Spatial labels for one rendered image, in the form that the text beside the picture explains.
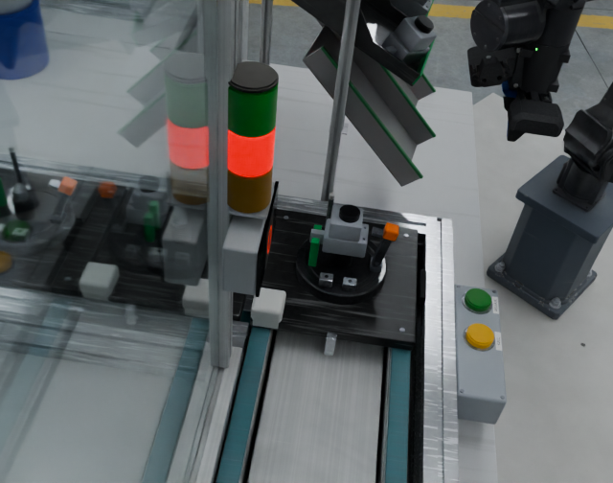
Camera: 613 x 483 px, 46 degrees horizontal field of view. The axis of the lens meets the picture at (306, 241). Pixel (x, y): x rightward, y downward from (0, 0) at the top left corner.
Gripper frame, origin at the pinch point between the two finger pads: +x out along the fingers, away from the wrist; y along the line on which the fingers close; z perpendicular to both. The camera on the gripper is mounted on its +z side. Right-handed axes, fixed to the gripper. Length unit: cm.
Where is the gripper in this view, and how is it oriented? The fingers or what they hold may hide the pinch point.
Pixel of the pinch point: (517, 118)
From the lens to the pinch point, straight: 100.6
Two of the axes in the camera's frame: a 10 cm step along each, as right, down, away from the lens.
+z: -9.9, -1.5, 0.3
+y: -1.3, 6.9, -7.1
